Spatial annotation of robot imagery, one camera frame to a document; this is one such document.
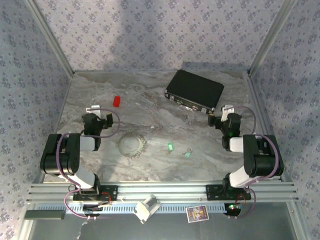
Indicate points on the black hard case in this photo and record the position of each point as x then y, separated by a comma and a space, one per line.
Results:
195, 87

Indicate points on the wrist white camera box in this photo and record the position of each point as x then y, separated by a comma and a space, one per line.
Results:
93, 111
227, 113

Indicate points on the metal key holder with rings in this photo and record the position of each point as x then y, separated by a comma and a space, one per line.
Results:
130, 146

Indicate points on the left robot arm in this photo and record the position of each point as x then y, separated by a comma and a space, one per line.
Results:
60, 160

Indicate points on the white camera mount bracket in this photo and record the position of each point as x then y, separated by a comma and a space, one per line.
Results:
147, 208

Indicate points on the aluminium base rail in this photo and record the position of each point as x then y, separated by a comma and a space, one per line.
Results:
162, 192

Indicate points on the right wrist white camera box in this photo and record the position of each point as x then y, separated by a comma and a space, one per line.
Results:
227, 113

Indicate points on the green plastic key tag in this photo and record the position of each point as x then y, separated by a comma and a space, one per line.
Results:
170, 146

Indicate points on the red block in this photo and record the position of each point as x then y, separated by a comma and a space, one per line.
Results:
116, 102

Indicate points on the aluminium frame post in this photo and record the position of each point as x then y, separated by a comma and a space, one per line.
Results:
270, 37
51, 37

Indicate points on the aluminium side rail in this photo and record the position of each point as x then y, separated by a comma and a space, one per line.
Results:
263, 112
59, 112

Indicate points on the colourful picture card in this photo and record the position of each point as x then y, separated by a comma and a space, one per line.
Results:
197, 213

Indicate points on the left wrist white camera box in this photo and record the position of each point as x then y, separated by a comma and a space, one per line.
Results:
93, 111

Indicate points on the black round controller board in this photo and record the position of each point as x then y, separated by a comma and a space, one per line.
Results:
233, 211
90, 208

